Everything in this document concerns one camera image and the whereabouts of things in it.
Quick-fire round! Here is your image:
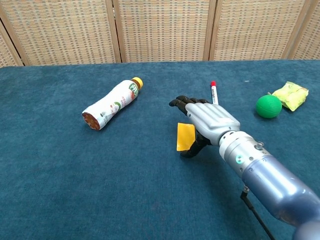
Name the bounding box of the white bottle with yellow cap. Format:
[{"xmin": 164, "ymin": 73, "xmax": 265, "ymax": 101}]
[{"xmin": 81, "ymin": 76, "xmax": 144, "ymax": 132}]

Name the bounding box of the yellow green snack packet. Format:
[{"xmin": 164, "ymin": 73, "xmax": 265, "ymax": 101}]
[{"xmin": 271, "ymin": 80, "xmax": 310, "ymax": 112}]

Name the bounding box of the red capped white marker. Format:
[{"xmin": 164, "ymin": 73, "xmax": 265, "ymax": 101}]
[{"xmin": 209, "ymin": 80, "xmax": 220, "ymax": 105}]

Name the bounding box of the woven bamboo screen panel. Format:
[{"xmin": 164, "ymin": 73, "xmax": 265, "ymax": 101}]
[
  {"xmin": 0, "ymin": 0, "xmax": 127, "ymax": 67},
  {"xmin": 281, "ymin": 0, "xmax": 320, "ymax": 61},
  {"xmin": 111, "ymin": 0, "xmax": 217, "ymax": 64},
  {"xmin": 0, "ymin": 19, "xmax": 25, "ymax": 68},
  {"xmin": 208, "ymin": 0, "xmax": 310, "ymax": 62}
]

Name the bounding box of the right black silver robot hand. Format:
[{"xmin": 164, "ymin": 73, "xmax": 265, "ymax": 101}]
[{"xmin": 168, "ymin": 95, "xmax": 241, "ymax": 159}]

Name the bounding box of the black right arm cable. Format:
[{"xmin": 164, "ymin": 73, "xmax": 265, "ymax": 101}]
[{"xmin": 239, "ymin": 186, "xmax": 276, "ymax": 240}]

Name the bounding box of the green ball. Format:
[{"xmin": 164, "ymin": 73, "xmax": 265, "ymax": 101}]
[{"xmin": 255, "ymin": 92, "xmax": 283, "ymax": 119}]

